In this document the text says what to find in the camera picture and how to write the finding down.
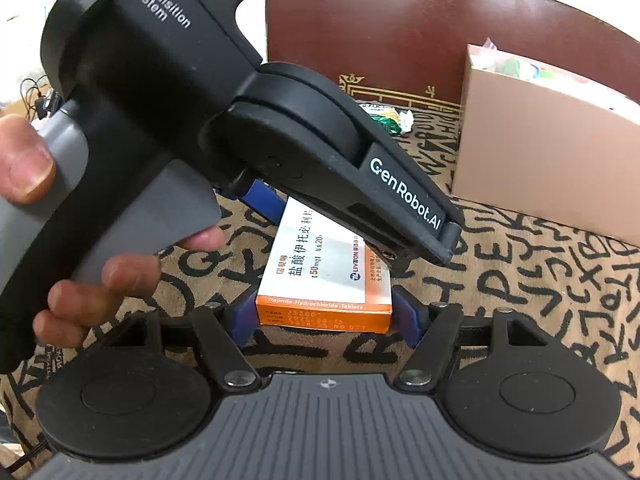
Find person's left hand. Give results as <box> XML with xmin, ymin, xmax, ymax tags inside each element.
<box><xmin>0</xmin><ymin>114</ymin><xmax>226</xmax><ymax>351</ymax></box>

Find orange white medicine box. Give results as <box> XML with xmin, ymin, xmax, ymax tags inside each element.
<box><xmin>255</xmin><ymin>196</ymin><xmax>393</xmax><ymax>335</ymax></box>

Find brown cardboard box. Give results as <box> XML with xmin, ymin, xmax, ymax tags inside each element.
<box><xmin>450</xmin><ymin>42</ymin><xmax>640</xmax><ymax>248</ymax></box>

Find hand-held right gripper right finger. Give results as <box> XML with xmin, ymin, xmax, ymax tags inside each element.
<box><xmin>392</xmin><ymin>285</ymin><xmax>551</xmax><ymax>391</ymax></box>

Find brown wooden board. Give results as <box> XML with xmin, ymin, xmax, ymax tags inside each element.
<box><xmin>265</xmin><ymin>0</ymin><xmax>640</xmax><ymax>116</ymax></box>

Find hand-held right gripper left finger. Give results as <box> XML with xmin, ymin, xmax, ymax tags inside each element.
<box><xmin>102</xmin><ymin>300</ymin><xmax>261</xmax><ymax>391</ymax></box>

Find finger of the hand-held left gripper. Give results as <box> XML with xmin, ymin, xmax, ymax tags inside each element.
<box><xmin>235</xmin><ymin>180</ymin><xmax>288</xmax><ymax>226</ymax></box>
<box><xmin>280</xmin><ymin>105</ymin><xmax>463</xmax><ymax>272</ymax></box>

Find green white small packet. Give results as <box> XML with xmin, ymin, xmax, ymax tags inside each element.
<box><xmin>360</xmin><ymin>102</ymin><xmax>416</xmax><ymax>137</ymax></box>

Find black cables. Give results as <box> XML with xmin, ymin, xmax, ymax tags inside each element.
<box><xmin>20</xmin><ymin>75</ymin><xmax>58</xmax><ymax>121</ymax></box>

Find letter printed tablecloth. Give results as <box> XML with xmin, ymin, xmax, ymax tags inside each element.
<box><xmin>0</xmin><ymin>105</ymin><xmax>640</xmax><ymax>480</ymax></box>

